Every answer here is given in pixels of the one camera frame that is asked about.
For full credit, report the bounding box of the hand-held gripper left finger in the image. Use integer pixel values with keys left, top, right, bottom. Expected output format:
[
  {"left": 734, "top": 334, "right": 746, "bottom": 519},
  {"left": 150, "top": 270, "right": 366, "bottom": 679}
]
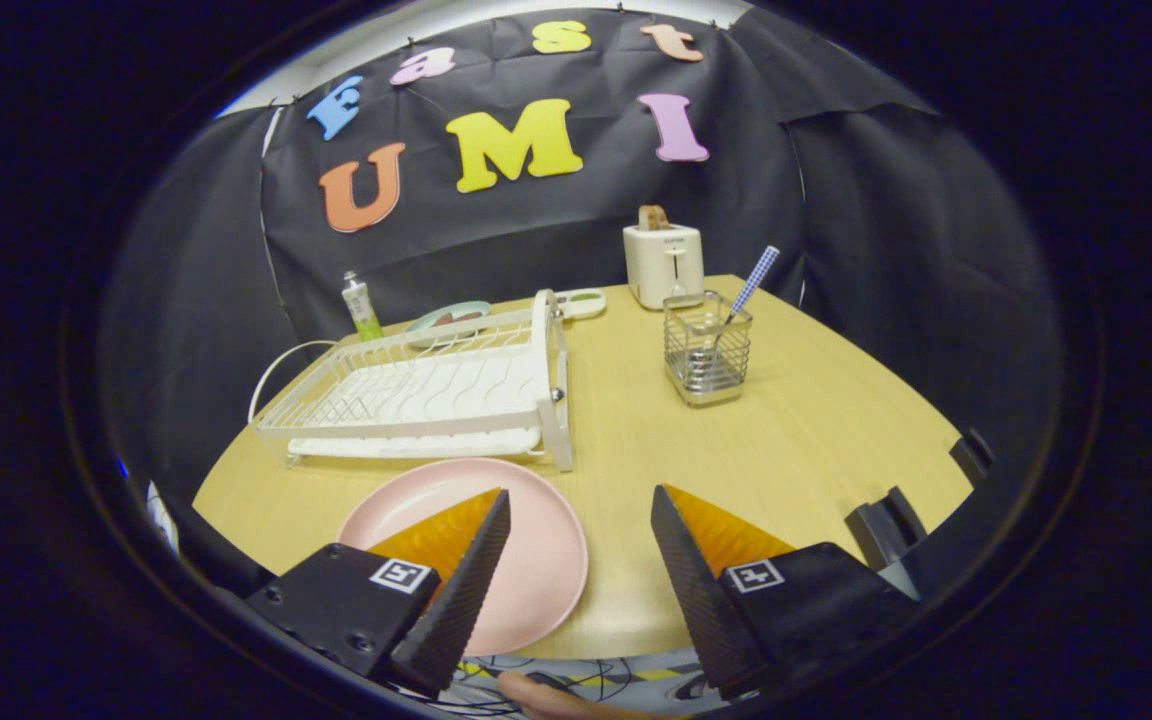
[{"left": 244, "top": 487, "right": 514, "bottom": 701}]

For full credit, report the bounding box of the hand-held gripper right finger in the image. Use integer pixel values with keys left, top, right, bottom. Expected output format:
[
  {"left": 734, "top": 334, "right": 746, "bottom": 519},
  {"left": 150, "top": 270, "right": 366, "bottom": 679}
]
[{"left": 649, "top": 484, "right": 927, "bottom": 703}]

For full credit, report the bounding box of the pink plate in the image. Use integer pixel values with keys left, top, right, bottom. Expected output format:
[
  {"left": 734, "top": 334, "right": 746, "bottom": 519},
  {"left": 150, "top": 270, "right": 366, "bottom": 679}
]
[{"left": 336, "top": 458, "right": 590, "bottom": 658}]

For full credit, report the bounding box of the metal wire basket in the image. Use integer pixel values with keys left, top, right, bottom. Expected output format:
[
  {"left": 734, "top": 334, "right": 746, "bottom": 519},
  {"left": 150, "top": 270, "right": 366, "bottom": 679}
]
[{"left": 662, "top": 291, "right": 754, "bottom": 408}]

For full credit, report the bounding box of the white dish rack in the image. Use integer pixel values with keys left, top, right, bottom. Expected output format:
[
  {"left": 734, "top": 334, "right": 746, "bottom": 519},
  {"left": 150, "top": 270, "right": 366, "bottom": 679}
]
[{"left": 248, "top": 288, "right": 575, "bottom": 473}]

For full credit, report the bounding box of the blue checkered handle spoon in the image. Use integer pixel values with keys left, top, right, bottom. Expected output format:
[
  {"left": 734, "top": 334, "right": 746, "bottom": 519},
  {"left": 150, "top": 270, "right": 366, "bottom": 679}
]
[{"left": 691, "top": 246, "right": 781, "bottom": 391}]

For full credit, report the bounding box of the teal plate with food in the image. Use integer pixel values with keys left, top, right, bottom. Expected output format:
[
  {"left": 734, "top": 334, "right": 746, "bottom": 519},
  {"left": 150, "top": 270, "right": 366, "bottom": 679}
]
[{"left": 404, "top": 300, "right": 493, "bottom": 349}]

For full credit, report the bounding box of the white divided condiment dish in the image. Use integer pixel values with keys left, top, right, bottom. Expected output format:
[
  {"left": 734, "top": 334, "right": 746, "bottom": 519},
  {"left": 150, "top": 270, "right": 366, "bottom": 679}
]
[{"left": 554, "top": 288, "right": 608, "bottom": 321}]

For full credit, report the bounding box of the black table clamp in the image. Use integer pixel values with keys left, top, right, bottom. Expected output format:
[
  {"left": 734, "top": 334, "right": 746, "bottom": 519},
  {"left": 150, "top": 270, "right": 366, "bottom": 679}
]
[
  {"left": 949, "top": 428, "right": 995, "bottom": 486},
  {"left": 844, "top": 487, "right": 929, "bottom": 573}
]

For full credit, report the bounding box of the white object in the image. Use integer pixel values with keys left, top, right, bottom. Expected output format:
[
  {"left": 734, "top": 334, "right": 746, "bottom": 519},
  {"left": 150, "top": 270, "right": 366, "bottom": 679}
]
[{"left": 146, "top": 482, "right": 180, "bottom": 554}]

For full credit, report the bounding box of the white green tube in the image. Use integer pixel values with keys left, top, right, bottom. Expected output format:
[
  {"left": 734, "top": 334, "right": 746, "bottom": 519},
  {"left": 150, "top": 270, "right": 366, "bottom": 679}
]
[{"left": 341, "top": 270, "right": 386, "bottom": 342}]

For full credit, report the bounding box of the white toaster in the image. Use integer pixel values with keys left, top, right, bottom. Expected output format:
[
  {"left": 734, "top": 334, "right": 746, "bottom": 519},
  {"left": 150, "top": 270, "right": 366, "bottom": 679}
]
[{"left": 622, "top": 222, "right": 706, "bottom": 311}]

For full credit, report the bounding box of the black backdrop cloth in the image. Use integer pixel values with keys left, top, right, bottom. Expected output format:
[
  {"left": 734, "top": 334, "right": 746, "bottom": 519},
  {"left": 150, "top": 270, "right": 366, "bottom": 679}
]
[{"left": 96, "top": 8, "right": 1067, "bottom": 521}]

